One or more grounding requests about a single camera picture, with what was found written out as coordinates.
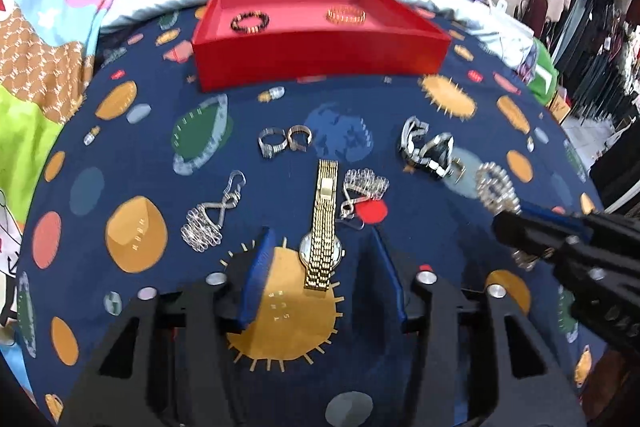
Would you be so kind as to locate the black silver watch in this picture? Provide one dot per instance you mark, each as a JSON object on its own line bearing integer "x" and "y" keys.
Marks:
{"x": 440, "y": 148}

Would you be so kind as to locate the green cloth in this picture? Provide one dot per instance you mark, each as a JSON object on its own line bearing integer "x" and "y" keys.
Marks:
{"x": 542, "y": 74}

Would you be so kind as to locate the infinity crystal earring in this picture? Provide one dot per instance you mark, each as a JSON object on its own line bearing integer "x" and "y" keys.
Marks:
{"x": 202, "y": 224}

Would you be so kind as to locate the cartoon monkey blanket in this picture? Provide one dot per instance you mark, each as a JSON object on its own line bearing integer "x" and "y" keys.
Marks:
{"x": 50, "y": 32}

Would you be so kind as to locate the gold link watch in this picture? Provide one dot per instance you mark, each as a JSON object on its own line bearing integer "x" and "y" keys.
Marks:
{"x": 320, "y": 227}

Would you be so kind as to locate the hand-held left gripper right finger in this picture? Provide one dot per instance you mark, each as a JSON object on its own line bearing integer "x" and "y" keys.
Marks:
{"x": 387, "y": 277}

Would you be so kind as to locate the red jewelry tray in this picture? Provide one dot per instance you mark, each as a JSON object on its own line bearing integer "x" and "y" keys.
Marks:
{"x": 320, "y": 54}

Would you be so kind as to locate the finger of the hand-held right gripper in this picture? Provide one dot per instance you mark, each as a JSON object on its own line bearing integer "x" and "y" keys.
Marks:
{"x": 525, "y": 234}
{"x": 555, "y": 214}

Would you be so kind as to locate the dark red chair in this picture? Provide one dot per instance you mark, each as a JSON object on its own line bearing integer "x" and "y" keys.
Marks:
{"x": 536, "y": 9}

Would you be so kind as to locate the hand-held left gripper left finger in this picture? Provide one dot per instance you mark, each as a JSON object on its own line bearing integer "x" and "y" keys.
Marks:
{"x": 257, "y": 277}

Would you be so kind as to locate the clear crystal earring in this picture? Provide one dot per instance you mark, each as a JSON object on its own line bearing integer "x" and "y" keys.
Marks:
{"x": 365, "y": 182}

